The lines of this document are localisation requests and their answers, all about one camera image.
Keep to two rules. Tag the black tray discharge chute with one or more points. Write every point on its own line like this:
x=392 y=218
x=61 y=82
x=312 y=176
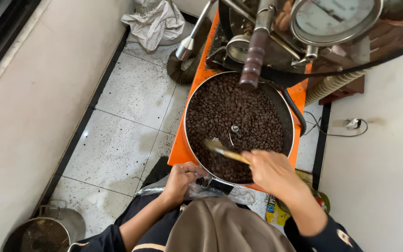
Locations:
x=220 y=186

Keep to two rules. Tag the person's right fingers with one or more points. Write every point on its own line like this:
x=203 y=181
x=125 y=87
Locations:
x=254 y=161

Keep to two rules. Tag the steel stirrer hub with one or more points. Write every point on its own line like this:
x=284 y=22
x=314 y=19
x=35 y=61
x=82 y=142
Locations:
x=235 y=128

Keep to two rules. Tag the round dial gauge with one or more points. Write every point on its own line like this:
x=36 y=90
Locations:
x=331 y=19

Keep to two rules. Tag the person's brown headscarf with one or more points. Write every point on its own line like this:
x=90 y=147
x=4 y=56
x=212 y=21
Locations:
x=219 y=227

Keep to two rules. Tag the roasted coffee beans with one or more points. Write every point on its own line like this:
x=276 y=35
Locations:
x=222 y=108

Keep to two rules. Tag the person's right hand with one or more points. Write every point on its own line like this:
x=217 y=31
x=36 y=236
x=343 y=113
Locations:
x=275 y=175

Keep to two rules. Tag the clear plastic bag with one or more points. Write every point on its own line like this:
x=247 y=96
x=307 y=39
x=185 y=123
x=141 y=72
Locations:
x=238 y=194

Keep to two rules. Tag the yellow printed packet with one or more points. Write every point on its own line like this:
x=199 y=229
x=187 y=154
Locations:
x=275 y=213

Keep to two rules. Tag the round steel cooling tray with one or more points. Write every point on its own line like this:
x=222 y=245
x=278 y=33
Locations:
x=287 y=115

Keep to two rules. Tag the white wall plug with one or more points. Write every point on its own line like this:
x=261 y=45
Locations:
x=351 y=123

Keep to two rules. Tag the steel pipe with cone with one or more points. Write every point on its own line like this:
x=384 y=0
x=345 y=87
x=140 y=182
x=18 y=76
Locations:
x=196 y=29

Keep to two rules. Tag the steel pot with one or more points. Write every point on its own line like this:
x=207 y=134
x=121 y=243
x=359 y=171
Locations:
x=40 y=234

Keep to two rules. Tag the person's left hand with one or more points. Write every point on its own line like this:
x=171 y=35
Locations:
x=177 y=183

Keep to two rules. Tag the white crumpled sack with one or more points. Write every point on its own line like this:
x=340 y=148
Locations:
x=156 y=22

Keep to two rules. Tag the dark steel roaster drum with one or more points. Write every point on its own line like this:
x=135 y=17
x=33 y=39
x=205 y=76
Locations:
x=390 y=42

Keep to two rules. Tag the person's left fingers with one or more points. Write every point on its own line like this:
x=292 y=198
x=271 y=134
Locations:
x=191 y=169

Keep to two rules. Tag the orange roaster base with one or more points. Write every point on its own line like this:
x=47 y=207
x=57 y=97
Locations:
x=180 y=147

